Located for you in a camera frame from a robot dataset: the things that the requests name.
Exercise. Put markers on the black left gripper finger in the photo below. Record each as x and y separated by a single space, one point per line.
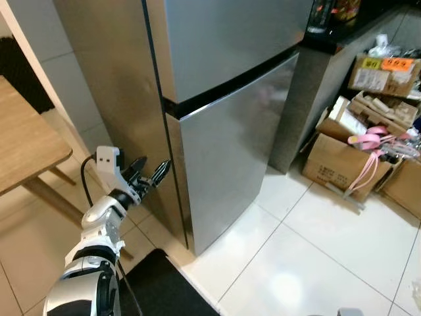
160 176
139 168

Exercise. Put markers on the silver two-door fridge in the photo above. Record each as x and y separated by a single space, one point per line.
223 99

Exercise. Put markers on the plain cardboard box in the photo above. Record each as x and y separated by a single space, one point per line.
404 187

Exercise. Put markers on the black floor mat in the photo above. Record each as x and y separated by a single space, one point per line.
158 289

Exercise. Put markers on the open cardboard box with dividers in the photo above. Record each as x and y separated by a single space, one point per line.
385 112

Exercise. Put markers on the pink plastic hanger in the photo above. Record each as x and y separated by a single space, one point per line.
371 138

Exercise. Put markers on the black foam mat panel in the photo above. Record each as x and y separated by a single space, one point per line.
20 72

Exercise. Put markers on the cardboard box with orange label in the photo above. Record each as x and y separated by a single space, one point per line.
381 78

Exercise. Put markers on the large printed cardboard box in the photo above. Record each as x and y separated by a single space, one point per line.
335 164

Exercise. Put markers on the white plastic bag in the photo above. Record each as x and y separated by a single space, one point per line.
383 47

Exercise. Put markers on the black kitchen counter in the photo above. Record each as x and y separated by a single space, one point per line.
355 36

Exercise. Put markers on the clear plastic bottle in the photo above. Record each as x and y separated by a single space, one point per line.
320 14

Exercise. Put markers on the colourful snack jar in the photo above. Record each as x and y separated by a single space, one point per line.
346 10

